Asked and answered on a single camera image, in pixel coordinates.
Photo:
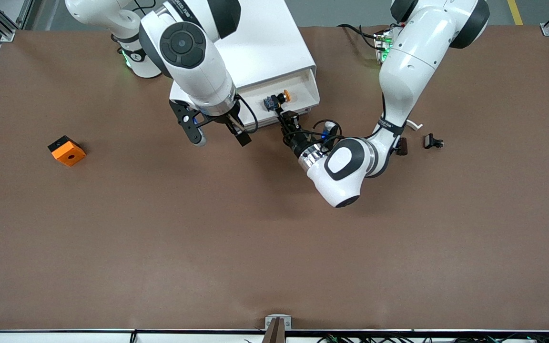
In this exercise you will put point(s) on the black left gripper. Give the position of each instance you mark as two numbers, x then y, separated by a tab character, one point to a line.
297	141

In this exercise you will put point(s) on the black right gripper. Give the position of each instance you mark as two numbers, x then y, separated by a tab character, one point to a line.
227	120

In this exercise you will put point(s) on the orange capped push button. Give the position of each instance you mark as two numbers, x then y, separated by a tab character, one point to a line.
274	101

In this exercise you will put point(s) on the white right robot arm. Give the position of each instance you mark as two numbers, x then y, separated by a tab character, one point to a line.
193	62

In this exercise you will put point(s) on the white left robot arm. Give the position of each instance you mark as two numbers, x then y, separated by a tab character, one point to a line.
408	62

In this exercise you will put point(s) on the orange and black button box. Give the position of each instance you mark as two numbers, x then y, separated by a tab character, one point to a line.
69	155

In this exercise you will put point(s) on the brown table cover mat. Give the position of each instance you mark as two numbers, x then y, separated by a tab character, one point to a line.
274	238

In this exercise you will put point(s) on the small dark brown block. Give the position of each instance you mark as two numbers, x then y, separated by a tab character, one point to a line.
401	146

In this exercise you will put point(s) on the white curved pipe clamp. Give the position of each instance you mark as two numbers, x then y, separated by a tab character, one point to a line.
413	125

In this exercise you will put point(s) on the small black switch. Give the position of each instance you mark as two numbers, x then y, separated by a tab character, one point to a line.
429	141

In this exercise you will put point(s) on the metal table edge bracket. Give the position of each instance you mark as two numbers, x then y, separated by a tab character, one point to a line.
278	319

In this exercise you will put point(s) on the white table edge rail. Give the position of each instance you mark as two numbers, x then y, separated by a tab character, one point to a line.
65	336

